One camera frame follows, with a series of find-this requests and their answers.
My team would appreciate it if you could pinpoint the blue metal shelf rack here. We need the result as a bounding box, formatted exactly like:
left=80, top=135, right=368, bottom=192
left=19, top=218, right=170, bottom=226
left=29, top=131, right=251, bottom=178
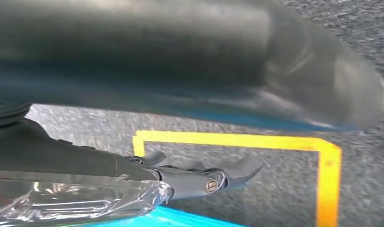
left=82, top=205, right=246, bottom=227

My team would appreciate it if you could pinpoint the clear plastic wrist cover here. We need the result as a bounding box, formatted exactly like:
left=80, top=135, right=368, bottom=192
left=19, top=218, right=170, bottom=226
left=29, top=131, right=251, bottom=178
left=0, top=178, right=175, bottom=227

